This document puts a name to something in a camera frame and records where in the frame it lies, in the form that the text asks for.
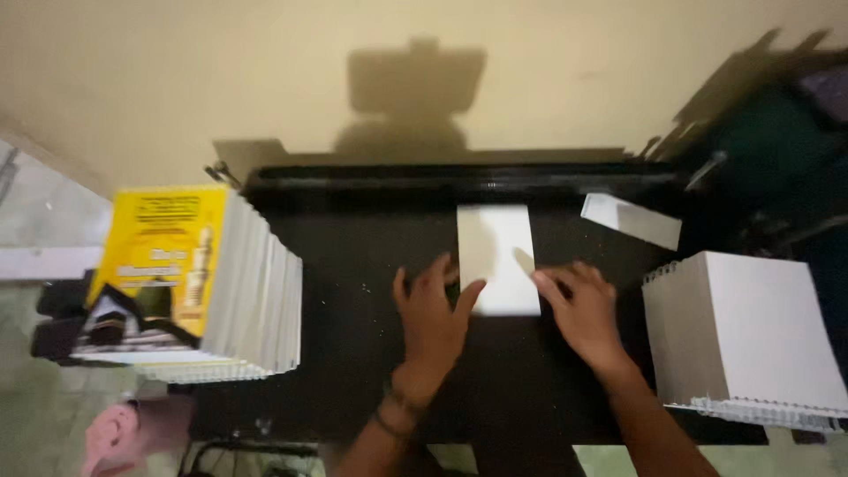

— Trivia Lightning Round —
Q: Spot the person's left hand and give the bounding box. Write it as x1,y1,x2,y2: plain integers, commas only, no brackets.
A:
392,254,488,397

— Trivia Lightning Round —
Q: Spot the person's right hand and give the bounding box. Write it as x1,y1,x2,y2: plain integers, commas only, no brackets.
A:
530,260,638,386

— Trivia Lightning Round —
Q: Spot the white paper sheet stack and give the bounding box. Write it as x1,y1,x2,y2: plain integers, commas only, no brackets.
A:
456,203,542,318

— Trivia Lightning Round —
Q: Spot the dark wrist band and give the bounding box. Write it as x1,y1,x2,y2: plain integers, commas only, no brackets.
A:
371,390,428,439

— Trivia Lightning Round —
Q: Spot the black binding machine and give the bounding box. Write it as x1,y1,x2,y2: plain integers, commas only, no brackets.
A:
191,162,771,446

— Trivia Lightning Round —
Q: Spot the white paper strip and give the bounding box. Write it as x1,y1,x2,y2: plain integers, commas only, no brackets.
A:
579,192,683,252

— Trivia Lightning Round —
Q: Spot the stack of white spiral notebooks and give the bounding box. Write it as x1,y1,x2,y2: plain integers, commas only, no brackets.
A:
640,250,848,433

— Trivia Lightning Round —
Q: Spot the stack of yellow spiral books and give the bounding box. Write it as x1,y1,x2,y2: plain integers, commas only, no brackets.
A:
68,185,304,386

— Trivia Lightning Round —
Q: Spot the dark machine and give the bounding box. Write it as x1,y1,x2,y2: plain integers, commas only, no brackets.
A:
646,28,848,266

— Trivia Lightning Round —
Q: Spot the black bag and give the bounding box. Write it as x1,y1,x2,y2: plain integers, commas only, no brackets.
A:
29,270,102,363

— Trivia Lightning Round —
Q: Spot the black cable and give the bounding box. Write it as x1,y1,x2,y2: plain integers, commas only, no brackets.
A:
178,440,320,477

